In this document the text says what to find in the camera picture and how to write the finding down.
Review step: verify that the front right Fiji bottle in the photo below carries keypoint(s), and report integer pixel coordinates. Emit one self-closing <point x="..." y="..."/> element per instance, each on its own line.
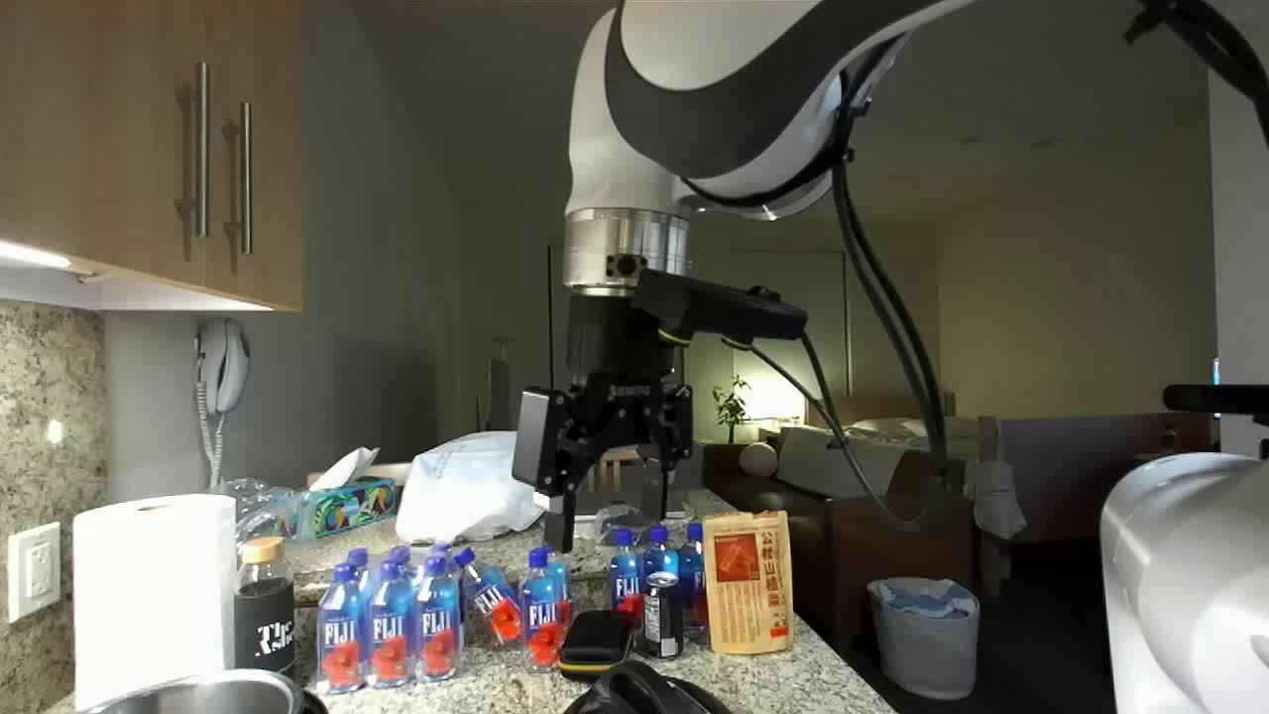
<point x="438" y="619"/>

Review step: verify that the front middle Fiji bottle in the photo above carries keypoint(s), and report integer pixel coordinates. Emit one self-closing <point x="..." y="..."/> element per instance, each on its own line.
<point x="392" y="626"/>

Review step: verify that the white plastic bag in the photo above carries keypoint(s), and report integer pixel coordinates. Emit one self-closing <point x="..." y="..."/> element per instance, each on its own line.
<point x="464" y="490"/>

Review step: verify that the small black orange pouch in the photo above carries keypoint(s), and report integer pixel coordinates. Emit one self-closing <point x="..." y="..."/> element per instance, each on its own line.
<point x="597" y="643"/>

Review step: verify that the rightmost Fiji water bottle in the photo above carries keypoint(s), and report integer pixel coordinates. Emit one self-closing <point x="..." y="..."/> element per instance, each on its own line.
<point x="692" y="581"/>

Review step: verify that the dark soda can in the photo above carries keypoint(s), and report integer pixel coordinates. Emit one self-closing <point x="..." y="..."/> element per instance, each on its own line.
<point x="661" y="617"/>

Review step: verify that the Fiji bottle near lid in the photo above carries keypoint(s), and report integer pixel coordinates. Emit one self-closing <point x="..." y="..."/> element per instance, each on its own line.
<point x="545" y="606"/>

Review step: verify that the white wall outlet plate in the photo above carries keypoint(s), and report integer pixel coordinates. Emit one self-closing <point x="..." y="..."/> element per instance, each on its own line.
<point x="33" y="568"/>

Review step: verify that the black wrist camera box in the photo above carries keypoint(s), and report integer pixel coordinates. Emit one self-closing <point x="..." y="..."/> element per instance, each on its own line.
<point x="708" y="308"/>

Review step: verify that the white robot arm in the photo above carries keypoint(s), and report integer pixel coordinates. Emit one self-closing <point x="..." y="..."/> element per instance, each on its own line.
<point x="684" y="110"/>

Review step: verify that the brown sofa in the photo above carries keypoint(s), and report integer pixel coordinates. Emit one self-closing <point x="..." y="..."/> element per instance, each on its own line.
<point x="857" y="512"/>

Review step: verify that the silver rice cooker pot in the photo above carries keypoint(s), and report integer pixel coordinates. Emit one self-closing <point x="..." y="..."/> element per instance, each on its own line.
<point x="228" y="693"/>

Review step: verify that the bin with plastic liner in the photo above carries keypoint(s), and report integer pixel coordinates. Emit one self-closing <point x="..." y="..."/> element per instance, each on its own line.
<point x="930" y="638"/>

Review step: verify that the tilted Fiji water bottle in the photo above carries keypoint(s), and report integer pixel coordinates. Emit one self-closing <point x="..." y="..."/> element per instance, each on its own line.
<point x="495" y="595"/>

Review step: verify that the Fiji bottle behind gripper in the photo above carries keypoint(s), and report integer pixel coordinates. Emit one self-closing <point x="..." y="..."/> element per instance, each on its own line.
<point x="623" y="577"/>

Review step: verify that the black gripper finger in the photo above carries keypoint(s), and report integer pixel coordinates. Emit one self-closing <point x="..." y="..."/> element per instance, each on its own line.
<point x="561" y="520"/>
<point x="657" y="483"/>

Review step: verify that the front left Fiji bottle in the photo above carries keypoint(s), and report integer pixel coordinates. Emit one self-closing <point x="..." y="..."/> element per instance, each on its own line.
<point x="338" y="631"/>

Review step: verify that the patterned tissue box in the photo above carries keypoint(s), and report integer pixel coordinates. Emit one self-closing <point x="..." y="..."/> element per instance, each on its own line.
<point x="348" y="499"/>

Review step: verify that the white paper towel roll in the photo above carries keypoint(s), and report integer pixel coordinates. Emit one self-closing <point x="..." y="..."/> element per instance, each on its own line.
<point x="151" y="594"/>

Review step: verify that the wooden wall cabinet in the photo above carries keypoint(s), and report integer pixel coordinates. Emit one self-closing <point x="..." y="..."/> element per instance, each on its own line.
<point x="151" y="156"/>

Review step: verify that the black can koozie jar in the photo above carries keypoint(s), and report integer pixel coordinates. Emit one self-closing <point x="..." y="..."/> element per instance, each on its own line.
<point x="265" y="606"/>

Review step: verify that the white wall phone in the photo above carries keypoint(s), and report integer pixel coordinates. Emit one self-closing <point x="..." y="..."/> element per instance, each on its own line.
<point x="224" y="367"/>

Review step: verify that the tan red snack packet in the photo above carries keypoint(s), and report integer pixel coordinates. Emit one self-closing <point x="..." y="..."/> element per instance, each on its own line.
<point x="746" y="581"/>

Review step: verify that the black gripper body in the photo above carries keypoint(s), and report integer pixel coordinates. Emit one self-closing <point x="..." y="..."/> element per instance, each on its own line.
<point x="622" y="394"/>

